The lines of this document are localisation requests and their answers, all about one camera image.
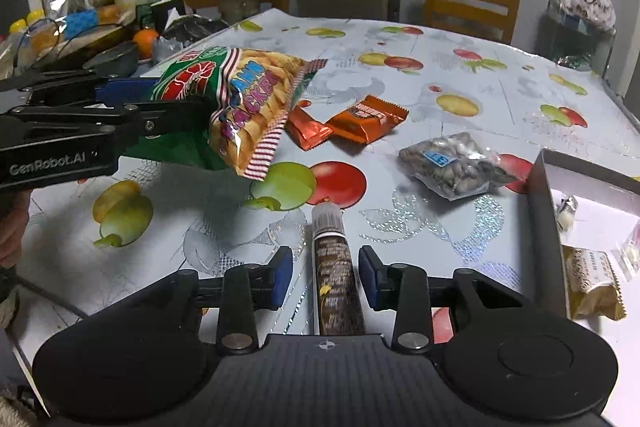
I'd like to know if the brown stick snack pack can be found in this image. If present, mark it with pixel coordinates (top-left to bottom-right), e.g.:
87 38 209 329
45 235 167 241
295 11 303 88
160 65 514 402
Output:
311 202 366 336

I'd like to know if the green prawn cracker bag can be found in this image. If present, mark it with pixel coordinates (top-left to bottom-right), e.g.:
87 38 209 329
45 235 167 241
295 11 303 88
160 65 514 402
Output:
125 46 326 181

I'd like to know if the silver pistachio bag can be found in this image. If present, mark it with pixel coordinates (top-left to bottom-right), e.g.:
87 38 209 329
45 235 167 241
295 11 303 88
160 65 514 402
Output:
398 132 518 202

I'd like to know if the orange foil snack bar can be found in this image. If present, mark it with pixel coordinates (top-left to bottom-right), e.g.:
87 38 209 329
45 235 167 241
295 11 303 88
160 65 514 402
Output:
285 106 332 151

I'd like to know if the orange wafer bar wrapper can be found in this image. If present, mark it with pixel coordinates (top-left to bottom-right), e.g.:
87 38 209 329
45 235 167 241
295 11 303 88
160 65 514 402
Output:
326 95 409 144

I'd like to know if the person hand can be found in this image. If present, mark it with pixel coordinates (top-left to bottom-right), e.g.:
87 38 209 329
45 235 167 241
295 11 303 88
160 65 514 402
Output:
0 191 32 269

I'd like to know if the black bowl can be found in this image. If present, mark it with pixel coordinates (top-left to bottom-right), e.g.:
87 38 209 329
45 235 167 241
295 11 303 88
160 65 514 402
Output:
82 40 139 77

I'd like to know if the orange fruit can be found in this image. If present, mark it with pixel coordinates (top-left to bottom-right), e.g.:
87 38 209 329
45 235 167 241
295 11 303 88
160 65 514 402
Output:
132 28 160 60

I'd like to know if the fruit pattern tablecloth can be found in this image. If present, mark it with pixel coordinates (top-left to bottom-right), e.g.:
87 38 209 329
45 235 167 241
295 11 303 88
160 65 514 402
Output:
14 9 639 426

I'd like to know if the small white candy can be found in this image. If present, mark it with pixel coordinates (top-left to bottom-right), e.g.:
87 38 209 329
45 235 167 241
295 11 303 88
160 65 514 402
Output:
555 195 578 233

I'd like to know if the grey shallow cardboard box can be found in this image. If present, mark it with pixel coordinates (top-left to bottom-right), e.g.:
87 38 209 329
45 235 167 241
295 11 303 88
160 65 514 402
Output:
525 148 640 320

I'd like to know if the gold biscuit packet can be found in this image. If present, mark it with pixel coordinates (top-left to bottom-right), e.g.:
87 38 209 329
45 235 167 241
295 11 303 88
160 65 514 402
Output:
563 245 626 321

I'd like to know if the pink white small packet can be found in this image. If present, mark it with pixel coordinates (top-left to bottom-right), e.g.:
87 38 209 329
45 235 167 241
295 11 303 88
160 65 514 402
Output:
612 223 640 281

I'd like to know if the wooden chair far side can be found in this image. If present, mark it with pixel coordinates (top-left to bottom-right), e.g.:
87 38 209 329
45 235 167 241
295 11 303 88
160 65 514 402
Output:
423 0 521 45

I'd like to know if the grey metal storage cart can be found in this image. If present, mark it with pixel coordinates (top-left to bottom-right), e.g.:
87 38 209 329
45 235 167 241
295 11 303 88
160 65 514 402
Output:
535 0 616 77

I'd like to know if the white plastic shopping bag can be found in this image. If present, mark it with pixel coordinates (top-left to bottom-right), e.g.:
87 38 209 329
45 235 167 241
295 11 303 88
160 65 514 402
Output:
562 0 616 32

